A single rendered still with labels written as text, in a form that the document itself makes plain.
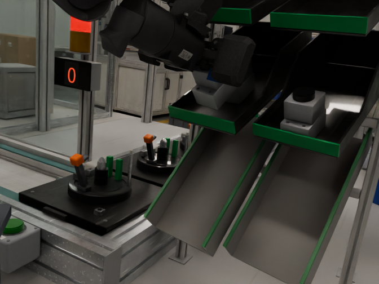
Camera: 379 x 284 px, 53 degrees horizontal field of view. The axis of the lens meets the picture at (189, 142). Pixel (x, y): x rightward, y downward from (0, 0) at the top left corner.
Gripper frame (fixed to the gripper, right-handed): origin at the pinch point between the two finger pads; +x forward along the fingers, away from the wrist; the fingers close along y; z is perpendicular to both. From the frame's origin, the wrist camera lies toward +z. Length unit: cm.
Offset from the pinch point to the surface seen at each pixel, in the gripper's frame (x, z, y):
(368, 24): 2.8, 9.3, -19.0
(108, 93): 87, -13, 132
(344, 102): 17.9, 1.7, -14.6
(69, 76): 10, -10, 50
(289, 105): 4.6, -2.5, -12.0
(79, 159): 1.9, -24.2, 25.2
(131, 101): 370, -23, 430
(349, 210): 83, -21, -6
